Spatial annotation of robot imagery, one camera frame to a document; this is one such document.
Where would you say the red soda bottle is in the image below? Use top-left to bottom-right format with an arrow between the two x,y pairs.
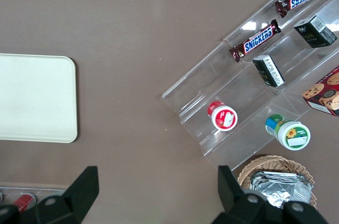
13,193 -> 37,213

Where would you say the green lidded snack jar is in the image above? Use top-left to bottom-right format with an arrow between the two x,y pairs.
264,114 -> 311,151

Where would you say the clear acrylic stepped stand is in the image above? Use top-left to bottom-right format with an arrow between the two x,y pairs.
161,0 -> 339,174

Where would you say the light wicker basket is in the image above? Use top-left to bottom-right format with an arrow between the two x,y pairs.
237,154 -> 318,210

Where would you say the clear acrylic bottle rack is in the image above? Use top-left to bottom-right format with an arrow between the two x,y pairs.
0,186 -> 67,213

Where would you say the small dark green box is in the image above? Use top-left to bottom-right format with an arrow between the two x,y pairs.
252,55 -> 286,88
293,14 -> 338,49

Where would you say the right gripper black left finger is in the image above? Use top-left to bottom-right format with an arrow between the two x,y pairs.
35,165 -> 100,224

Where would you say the cream rectangular tray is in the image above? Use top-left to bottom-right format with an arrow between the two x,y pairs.
0,53 -> 78,144

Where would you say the silver foil wrapped pack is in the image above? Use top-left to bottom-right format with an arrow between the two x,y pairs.
248,181 -> 315,207
250,170 -> 315,185

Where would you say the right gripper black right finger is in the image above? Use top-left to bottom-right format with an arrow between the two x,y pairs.
211,165 -> 266,224

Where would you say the red chocolate chip cookie box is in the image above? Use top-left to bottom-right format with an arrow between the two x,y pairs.
301,65 -> 339,118

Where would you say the red lidded snack jar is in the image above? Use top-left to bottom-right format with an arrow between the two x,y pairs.
207,101 -> 238,131

